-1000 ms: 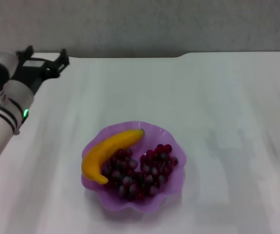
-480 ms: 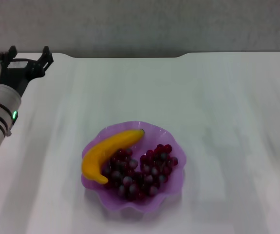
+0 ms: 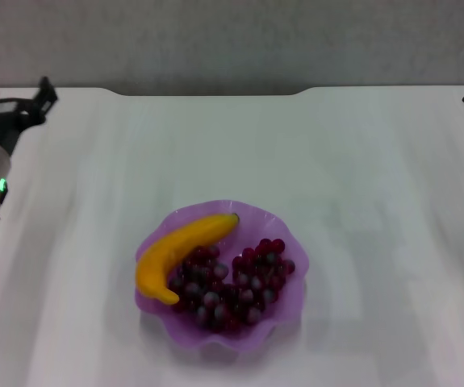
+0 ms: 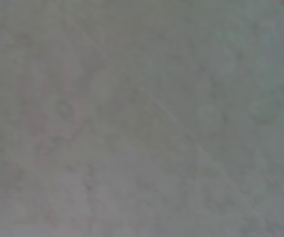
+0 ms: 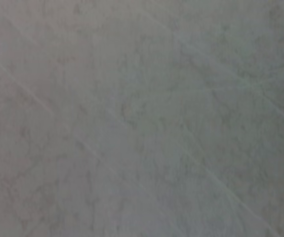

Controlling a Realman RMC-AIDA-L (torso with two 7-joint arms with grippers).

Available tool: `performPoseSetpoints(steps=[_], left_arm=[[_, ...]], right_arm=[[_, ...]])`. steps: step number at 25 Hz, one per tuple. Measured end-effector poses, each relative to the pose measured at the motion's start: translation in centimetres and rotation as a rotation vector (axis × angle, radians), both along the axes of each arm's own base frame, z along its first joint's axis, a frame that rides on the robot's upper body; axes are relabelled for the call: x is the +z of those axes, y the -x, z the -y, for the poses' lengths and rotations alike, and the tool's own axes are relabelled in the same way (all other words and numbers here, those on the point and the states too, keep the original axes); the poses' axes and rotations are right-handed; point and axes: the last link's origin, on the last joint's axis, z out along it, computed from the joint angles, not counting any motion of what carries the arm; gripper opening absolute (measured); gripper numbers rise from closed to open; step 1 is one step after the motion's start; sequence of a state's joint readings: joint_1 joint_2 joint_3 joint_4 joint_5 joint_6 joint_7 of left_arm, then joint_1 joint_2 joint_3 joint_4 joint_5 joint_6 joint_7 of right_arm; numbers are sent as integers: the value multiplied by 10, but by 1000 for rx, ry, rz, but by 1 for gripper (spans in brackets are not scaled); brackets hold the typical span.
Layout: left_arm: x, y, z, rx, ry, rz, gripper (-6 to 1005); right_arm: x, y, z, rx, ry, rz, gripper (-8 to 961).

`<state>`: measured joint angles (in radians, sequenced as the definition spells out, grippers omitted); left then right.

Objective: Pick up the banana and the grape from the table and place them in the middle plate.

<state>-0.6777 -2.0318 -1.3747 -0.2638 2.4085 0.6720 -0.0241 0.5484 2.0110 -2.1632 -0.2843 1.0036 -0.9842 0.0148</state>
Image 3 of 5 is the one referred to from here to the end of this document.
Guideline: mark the dark red grape bunch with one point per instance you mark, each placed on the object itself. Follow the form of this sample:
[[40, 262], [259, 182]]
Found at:
[[235, 282]]

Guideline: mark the purple wavy plastic bowl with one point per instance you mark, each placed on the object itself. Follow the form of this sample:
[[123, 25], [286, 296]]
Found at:
[[280, 306]]

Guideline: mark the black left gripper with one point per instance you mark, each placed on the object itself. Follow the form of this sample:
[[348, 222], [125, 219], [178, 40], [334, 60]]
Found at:
[[1, 121]]

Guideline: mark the yellow plastic banana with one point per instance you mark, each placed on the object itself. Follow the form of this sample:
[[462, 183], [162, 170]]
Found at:
[[175, 250]]

